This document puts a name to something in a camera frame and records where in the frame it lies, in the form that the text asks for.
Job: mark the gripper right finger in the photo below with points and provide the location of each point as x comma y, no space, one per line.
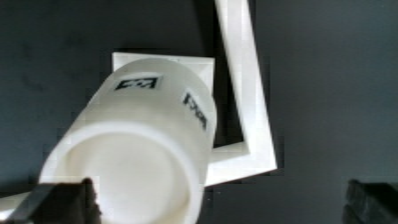
371,204

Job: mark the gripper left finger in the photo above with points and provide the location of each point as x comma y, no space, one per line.
59,204

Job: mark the white lamp shade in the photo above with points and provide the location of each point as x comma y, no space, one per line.
137,144

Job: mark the white lamp base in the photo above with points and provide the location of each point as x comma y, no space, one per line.
199,64

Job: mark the white border wall frame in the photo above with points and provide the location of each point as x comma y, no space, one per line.
245,158

